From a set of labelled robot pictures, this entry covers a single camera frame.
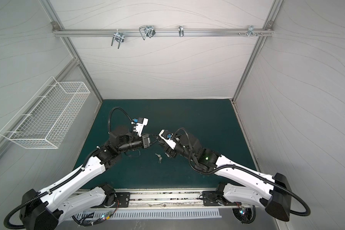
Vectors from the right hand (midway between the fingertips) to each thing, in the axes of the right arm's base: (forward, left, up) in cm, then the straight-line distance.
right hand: (166, 134), depth 70 cm
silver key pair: (-2, +6, -26) cm, 26 cm away
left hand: (-2, +1, +1) cm, 2 cm away
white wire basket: (+1, +59, +7) cm, 59 cm away
